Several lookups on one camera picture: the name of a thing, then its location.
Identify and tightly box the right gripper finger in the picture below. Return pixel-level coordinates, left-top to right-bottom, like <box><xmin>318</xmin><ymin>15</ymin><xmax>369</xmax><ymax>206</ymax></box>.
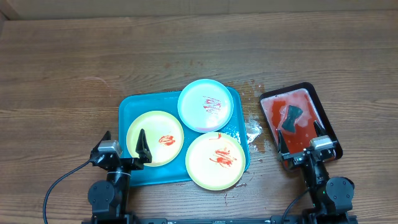
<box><xmin>313</xmin><ymin>120</ymin><xmax>326</xmax><ymax>137</ymax></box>
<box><xmin>277</xmin><ymin>129</ymin><xmax>290</xmax><ymax>156</ymax></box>

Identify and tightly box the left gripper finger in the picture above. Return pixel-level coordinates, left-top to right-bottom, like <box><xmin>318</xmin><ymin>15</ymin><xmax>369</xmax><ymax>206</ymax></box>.
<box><xmin>97</xmin><ymin>131</ymin><xmax>111</xmax><ymax>146</ymax></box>
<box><xmin>136</xmin><ymin>129</ymin><xmax>152</xmax><ymax>164</ymax></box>

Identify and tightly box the yellow plate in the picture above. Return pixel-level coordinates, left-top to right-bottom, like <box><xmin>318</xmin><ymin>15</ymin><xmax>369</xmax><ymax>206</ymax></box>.
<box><xmin>126</xmin><ymin>111</ymin><xmax>184</xmax><ymax>167</ymax></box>
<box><xmin>185</xmin><ymin>132</ymin><xmax>246</xmax><ymax>190</ymax></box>

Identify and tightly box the green and pink sponge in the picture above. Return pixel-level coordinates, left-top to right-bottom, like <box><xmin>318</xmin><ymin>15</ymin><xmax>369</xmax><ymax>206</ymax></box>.
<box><xmin>282</xmin><ymin>105</ymin><xmax>303</xmax><ymax>133</ymax></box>

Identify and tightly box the light blue plate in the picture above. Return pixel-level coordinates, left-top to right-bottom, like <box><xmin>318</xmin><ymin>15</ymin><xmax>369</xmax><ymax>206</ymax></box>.
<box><xmin>177</xmin><ymin>79</ymin><xmax>234</xmax><ymax>133</ymax></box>

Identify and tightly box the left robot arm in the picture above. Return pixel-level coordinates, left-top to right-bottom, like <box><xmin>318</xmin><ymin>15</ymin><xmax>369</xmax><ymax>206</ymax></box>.
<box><xmin>88</xmin><ymin>129</ymin><xmax>152</xmax><ymax>224</ymax></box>

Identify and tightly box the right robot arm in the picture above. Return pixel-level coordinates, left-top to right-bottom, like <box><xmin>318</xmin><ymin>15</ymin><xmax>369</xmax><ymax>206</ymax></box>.
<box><xmin>277</xmin><ymin>121</ymin><xmax>358</xmax><ymax>223</ymax></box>

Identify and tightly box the black tray with red water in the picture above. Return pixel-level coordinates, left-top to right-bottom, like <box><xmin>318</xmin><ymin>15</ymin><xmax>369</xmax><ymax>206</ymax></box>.
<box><xmin>259</xmin><ymin>82</ymin><xmax>343</xmax><ymax>160</ymax></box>

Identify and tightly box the teal plastic tray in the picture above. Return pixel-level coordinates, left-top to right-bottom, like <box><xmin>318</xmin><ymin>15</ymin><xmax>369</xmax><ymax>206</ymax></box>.
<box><xmin>119</xmin><ymin>86</ymin><xmax>250</xmax><ymax>187</ymax></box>

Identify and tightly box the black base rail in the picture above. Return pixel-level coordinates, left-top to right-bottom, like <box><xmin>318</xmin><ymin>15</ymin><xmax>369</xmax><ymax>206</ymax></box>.
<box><xmin>81</xmin><ymin>213</ymin><xmax>358</xmax><ymax>224</ymax></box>

